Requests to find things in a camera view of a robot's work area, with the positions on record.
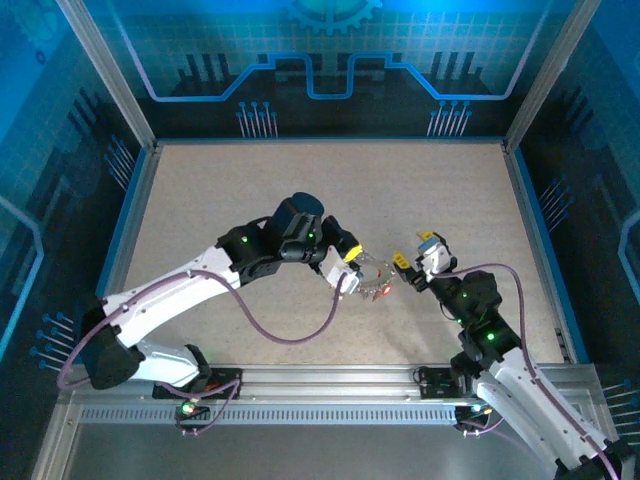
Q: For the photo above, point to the long red key tag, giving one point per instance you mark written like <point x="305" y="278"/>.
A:
<point x="386" y="290"/>

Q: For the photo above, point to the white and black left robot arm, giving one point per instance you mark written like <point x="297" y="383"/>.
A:
<point x="165" y="295"/>

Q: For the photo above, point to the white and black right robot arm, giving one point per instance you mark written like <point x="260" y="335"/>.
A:
<point x="520" y="400"/>

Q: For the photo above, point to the status LED board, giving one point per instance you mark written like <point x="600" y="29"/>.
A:
<point x="187" y="409"/>
<point x="477" y="409"/>

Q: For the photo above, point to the aluminium table side rail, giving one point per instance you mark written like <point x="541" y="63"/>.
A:
<point x="122" y="250"/>
<point x="539" y="250"/>

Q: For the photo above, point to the aluminium table back rail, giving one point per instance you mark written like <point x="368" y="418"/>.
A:
<point x="325" y="140"/>

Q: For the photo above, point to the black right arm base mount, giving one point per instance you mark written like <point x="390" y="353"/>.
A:
<point x="435" y="382"/>

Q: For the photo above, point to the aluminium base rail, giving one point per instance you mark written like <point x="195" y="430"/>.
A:
<point x="325" y="380"/>

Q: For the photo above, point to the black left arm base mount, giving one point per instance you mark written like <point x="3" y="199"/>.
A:
<point x="225" y="381"/>

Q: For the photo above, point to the aluminium frame post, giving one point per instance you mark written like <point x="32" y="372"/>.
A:
<point x="111" y="75"/>
<point x="549" y="75"/>

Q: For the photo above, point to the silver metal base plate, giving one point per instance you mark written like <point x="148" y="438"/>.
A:
<point x="325" y="455"/>

